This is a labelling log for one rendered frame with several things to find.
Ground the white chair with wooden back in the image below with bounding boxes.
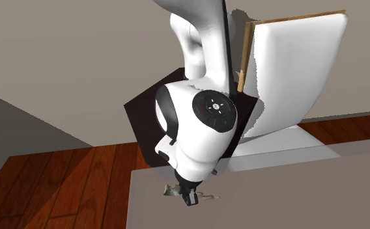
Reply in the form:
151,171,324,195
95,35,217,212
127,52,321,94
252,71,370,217
229,9,350,172

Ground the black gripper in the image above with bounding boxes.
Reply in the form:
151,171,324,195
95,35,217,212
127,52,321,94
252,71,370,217
173,169,204,207

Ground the pale grey-green flat object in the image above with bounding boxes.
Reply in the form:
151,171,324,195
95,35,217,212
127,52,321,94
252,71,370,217
163,184,221,201

